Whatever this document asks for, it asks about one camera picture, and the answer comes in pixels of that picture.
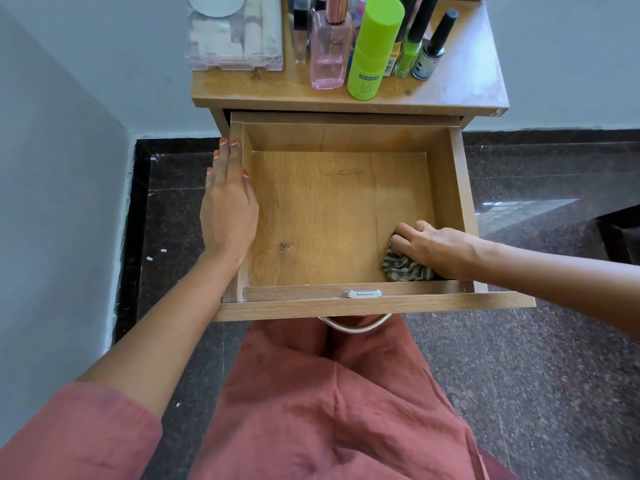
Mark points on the person's right hand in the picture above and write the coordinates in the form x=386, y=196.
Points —
x=440, y=249

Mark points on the person's left hand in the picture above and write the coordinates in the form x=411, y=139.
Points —
x=227, y=209

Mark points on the green striped cloth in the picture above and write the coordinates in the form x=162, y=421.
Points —
x=400, y=272

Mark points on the wooden drawer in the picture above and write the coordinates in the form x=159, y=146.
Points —
x=325, y=219

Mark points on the clear box of beige tubes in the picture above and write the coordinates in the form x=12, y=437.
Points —
x=225, y=44

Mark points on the pink perfume bottle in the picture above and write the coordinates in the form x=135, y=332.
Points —
x=327, y=59

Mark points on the white label nail polish bottle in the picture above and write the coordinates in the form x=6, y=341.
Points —
x=425, y=62

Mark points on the green nail polish bottle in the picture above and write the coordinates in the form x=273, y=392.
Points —
x=407, y=59

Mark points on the yellow nail polish bottle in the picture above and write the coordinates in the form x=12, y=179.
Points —
x=392, y=62

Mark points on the lime green bottle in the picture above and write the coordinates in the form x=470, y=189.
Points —
x=370, y=64

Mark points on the cluster of small cosmetic bottles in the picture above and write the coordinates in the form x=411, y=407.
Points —
x=300, y=24

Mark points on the white round jar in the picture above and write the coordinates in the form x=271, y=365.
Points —
x=215, y=4

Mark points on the person's left forearm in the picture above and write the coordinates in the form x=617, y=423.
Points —
x=165, y=334

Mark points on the person's right forearm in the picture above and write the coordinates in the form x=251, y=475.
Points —
x=560, y=284

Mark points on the person's legs pink trousers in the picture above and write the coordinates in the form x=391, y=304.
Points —
x=340, y=409

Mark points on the person's left pink sleeve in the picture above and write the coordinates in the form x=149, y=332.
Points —
x=80, y=434

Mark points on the wooden dressing table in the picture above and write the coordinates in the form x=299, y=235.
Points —
x=465, y=79

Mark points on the black furniture base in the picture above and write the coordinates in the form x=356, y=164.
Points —
x=620, y=234

